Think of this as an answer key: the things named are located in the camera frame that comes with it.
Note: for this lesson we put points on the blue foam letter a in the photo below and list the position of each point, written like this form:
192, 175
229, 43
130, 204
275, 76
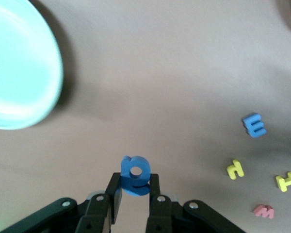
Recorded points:
126, 167

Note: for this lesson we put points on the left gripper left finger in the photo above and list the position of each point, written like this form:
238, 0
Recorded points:
94, 213

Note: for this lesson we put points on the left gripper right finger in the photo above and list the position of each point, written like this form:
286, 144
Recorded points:
160, 213

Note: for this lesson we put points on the yellow foam lowercase h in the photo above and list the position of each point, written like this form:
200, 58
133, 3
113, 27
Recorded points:
232, 173

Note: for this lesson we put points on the green plate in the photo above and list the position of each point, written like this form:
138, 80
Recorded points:
19, 60

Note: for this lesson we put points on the brown table mat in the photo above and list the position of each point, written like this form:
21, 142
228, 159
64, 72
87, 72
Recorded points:
160, 72

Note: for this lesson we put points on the blue foam letter m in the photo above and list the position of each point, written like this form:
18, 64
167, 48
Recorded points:
249, 126

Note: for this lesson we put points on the yellow foam uppercase H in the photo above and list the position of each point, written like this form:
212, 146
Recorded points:
282, 185

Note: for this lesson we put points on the red foam lowercase w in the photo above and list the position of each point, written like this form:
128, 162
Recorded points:
258, 211

